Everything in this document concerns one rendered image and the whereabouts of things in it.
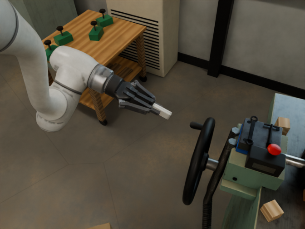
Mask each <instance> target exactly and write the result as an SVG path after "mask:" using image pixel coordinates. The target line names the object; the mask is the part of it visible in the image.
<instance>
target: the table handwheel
mask: <svg viewBox="0 0 305 229"><path fill-rule="evenodd" d="M214 128H215V119H214V118H213V117H209V118H207V119H206V121H205V122H204V125H203V127H202V129H201V132H200V134H199V137H198V140H197V143H196V146H195V149H194V152H193V154H192V158H191V162H190V166H189V169H188V173H187V177H186V181H185V185H184V190H183V195H182V201H183V203H184V204H185V205H190V204H191V203H192V201H193V199H194V196H195V194H196V191H197V188H198V185H199V182H200V178H201V175H202V172H203V171H204V170H205V169H209V170H212V171H216V168H217V166H218V164H219V161H218V160H215V159H212V158H209V154H208V151H209V148H210V144H211V140H212V136H213V132H214Z"/></svg>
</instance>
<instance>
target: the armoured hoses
mask: <svg viewBox="0 0 305 229"><path fill-rule="evenodd" d="M239 134H240V130H239V129H238V128H237V127H233V128H231V131H230V133H229V135H228V138H227V140H226V143H225V145H224V148H223V150H222V153H221V155H220V157H219V160H218V161H219V164H218V166H217V168H216V171H214V172H213V174H212V176H211V179H210V181H209V183H208V186H207V192H206V194H205V197H204V199H203V209H202V210H203V219H202V220H203V222H202V223H203V224H202V229H211V228H212V227H211V220H212V197H213V194H214V192H215V190H216V188H217V186H218V184H219V182H220V179H221V177H222V175H223V173H224V170H225V167H226V164H227V161H228V158H229V155H230V152H231V149H233V148H234V147H236V146H237V140H235V139H234V138H235V137H236V136H238V135H239Z"/></svg>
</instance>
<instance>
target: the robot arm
mask: <svg viewBox="0 0 305 229"><path fill-rule="evenodd" d="M0 55H15V56H16V57H17V59H18V62H19V65H20V68H21V72H22V75H23V79H24V82H25V86H26V90H27V94H28V97H29V100H30V103H31V105H32V106H33V108H34V109H36V111H37V113H36V122H37V124H38V126H39V127H40V128H41V129H42V130H44V131H47V132H56V131H59V130H61V129H62V128H63V127H64V126H65V125H66V124H67V123H68V121H69V120H70V118H71V116H72V115H73V113H74V111H75V109H76V107H77V105H78V103H79V99H80V97H81V95H82V93H83V91H84V90H85V89H86V87H89V88H91V89H93V90H95V91H97V92H99V93H101V94H103V93H105V94H107V95H109V96H111V97H112V98H115V99H116V100H117V101H118V102H119V106H118V107H119V108H120V109H128V110H131V111H134V112H138V113H141V114H144V115H146V114H147V113H150V112H151V113H153V114H155V115H157V116H159V115H160V116H162V117H163V118H166V119H169V118H170V116H171V114H172V112H170V111H169V110H167V109H165V108H163V106H162V105H160V104H158V103H156V102H155V101H156V100H155V96H154V95H153V94H152V93H150V92H149V91H148V90H147V89H145V88H144V87H143V86H141V85H140V84H139V82H138V81H137V80H135V81H134V82H132V83H130V82H127V81H125V80H124V79H123V78H121V77H119V76H118V75H114V71H113V70H111V69H109V68H107V67H105V66H103V65H102V64H100V63H98V62H97V61H96V60H95V59H94V58H93V57H91V56H90V55H88V54H86V53H84V52H82V51H80V50H77V49H74V48H71V47H68V46H63V45H62V46H59V47H57V48H56V49H55V50H54V51H53V53H52V54H51V56H50V59H49V62H50V64H51V66H52V68H53V69H54V71H56V72H57V73H56V77H55V79H54V81H53V83H52V85H51V86H49V78H48V65H47V56H46V52H45V48H44V45H43V42H42V40H41V38H40V37H39V35H38V34H37V32H36V31H35V30H34V29H33V28H32V27H31V26H30V24H29V23H28V22H27V21H26V20H25V19H24V18H23V17H22V16H21V15H20V13H19V12H18V11H17V10H16V8H15V7H14V6H13V5H12V4H11V3H10V2H9V1H8V0H0Z"/></svg>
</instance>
